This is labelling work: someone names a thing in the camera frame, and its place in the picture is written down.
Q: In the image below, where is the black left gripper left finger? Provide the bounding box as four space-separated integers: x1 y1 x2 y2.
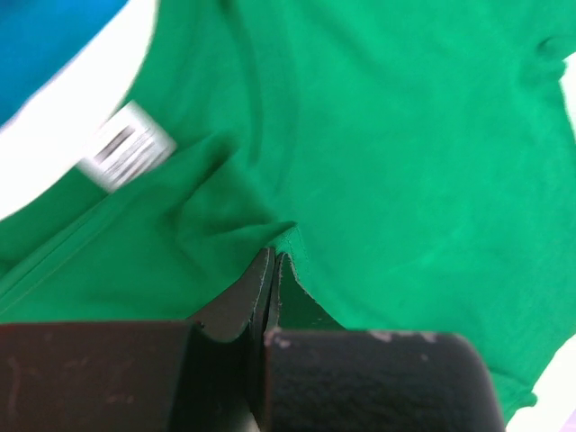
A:
186 248 275 431

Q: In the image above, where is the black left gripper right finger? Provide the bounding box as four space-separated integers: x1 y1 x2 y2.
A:
267 252 347 337

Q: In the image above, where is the green t-shirt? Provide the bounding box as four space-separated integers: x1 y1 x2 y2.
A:
1 1 575 431

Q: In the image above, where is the folded blue t-shirt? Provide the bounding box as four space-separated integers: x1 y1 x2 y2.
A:
1 0 126 123

